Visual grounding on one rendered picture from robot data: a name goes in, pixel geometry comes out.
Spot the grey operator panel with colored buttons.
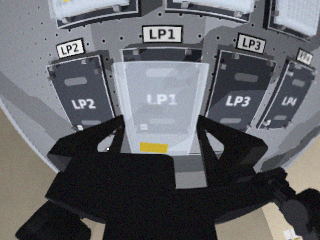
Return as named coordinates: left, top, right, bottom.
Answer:
left=172, top=153, right=207, bottom=189

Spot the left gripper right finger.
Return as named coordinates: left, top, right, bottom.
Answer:
left=196, top=114, right=268, bottom=187

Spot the grey perforated work table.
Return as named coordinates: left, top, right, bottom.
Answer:
left=0, top=0, right=320, bottom=173

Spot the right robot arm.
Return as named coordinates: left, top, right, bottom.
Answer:
left=265, top=171, right=320, bottom=240

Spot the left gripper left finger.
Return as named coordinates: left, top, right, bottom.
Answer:
left=54, top=114, right=126, bottom=153

